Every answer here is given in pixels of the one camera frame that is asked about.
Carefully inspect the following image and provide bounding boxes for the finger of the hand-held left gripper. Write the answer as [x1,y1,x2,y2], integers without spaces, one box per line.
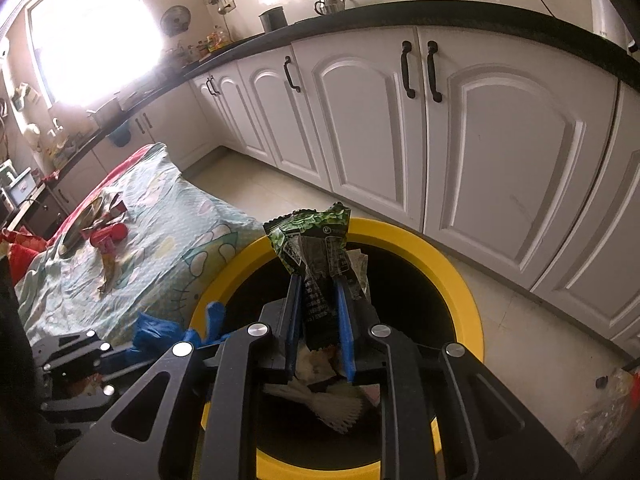
[31,329,131,378]
[39,384,121,413]

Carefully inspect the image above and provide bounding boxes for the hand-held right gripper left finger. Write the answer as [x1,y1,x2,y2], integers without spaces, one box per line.
[55,275,306,480]

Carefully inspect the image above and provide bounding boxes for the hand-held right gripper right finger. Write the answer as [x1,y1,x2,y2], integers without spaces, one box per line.
[330,275,581,480]

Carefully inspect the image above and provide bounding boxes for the white printed plastic bag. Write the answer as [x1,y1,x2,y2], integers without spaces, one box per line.
[347,247,372,303]

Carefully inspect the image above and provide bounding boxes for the green snack packet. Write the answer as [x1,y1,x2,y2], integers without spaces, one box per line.
[263,201,368,351]

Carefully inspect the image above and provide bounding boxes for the blue plastic bag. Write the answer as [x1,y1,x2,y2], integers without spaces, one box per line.
[132,301,226,361]

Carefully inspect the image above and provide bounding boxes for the yellow trash bin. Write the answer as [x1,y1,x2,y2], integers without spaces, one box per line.
[190,217,485,478]

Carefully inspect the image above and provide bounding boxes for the red cloth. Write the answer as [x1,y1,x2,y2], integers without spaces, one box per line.
[0,227,48,281]

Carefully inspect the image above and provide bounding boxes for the red snack packet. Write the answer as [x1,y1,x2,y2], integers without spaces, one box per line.
[80,222,128,251]

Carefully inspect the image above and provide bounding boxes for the round metal tray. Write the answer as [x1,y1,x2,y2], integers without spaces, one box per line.
[59,195,108,251]

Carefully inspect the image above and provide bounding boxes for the dark side table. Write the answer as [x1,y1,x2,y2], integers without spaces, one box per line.
[0,185,71,241]

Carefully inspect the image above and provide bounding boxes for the brown crumpled wrapper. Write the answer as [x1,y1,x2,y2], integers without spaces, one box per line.
[97,192,126,221]

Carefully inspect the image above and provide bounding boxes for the green printed blanket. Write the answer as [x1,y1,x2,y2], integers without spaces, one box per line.
[15,142,266,346]

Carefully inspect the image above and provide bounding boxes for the white storage box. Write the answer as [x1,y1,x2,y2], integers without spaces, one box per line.
[0,160,41,206]

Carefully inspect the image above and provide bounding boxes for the white kitchen cabinets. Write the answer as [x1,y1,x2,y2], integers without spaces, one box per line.
[50,25,640,356]

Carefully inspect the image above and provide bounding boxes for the white jug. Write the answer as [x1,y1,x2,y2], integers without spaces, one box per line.
[22,122,43,153]

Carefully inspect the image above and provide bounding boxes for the metal cooking pot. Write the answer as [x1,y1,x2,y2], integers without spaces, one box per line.
[87,100,121,126]

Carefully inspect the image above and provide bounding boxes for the clear plastic bag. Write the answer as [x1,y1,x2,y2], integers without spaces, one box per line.
[565,365,640,461]

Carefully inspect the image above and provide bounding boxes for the row of bottles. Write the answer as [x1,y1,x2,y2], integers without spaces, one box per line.
[197,27,233,53]

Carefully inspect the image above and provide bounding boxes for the dark metal canister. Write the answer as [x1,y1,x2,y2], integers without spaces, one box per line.
[259,6,287,32]

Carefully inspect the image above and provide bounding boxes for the black countertop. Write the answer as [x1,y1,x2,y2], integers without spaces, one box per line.
[50,0,640,171]

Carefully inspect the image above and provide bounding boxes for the bright window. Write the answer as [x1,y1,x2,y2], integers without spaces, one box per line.
[25,0,166,111]

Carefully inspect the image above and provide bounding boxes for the round desk fan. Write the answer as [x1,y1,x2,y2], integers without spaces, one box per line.
[160,5,193,37]

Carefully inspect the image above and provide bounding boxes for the white appliance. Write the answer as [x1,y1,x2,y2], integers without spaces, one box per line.
[590,0,636,51]

